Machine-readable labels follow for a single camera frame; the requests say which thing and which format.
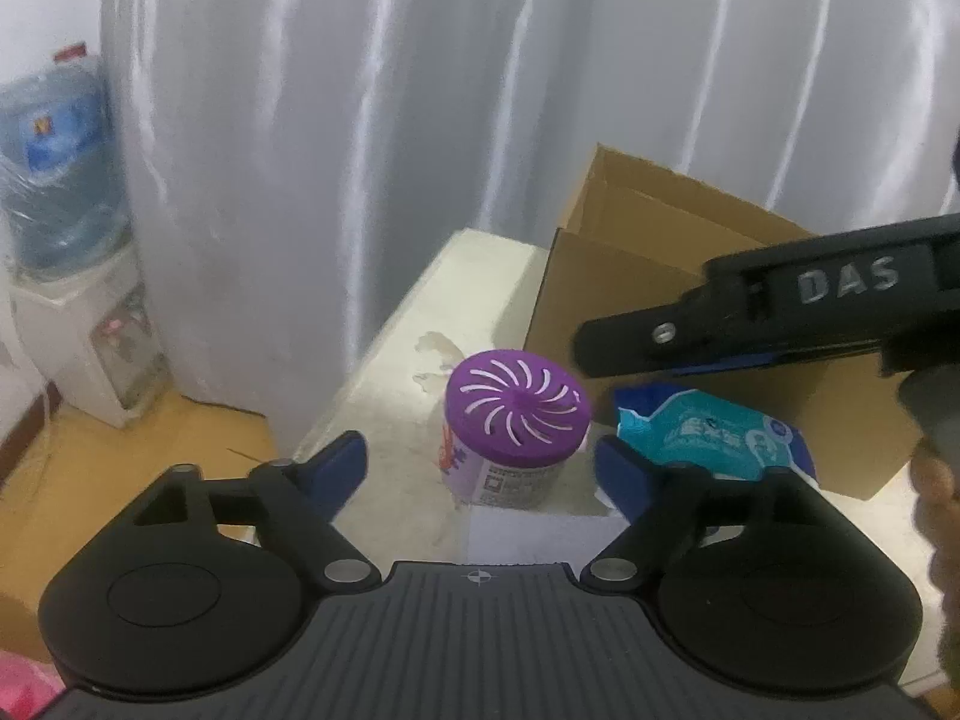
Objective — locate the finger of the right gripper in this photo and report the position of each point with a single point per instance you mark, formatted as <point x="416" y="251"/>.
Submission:
<point x="735" y="363"/>
<point x="641" y="341"/>

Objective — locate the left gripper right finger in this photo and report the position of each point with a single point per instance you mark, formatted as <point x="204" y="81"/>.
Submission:
<point x="664" y="508"/>

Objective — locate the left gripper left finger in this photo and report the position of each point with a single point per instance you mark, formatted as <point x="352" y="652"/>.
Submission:
<point x="299" y="501"/>

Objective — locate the blue white wet wipes pack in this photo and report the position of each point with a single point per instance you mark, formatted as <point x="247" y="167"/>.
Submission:
<point x="671" y="424"/>

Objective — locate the white cardboard box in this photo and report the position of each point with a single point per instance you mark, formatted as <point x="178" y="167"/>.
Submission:
<point x="491" y="536"/>

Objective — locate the purple lid air freshener jar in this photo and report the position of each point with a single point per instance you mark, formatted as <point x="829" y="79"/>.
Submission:
<point x="511" y="421"/>

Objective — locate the person right hand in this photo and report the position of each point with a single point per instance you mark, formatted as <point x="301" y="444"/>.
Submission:
<point x="936" y="517"/>

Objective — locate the brown cardboard box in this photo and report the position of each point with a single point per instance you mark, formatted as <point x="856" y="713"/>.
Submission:
<point x="634" y="243"/>

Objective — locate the white water dispenser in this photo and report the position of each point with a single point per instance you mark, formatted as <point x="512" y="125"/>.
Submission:
<point x="91" y="335"/>

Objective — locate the white grey curtain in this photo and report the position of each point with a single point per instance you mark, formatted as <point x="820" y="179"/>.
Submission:
<point x="293" y="165"/>

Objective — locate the blue water jug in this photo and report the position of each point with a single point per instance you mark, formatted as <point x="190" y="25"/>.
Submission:
<point x="63" y="196"/>

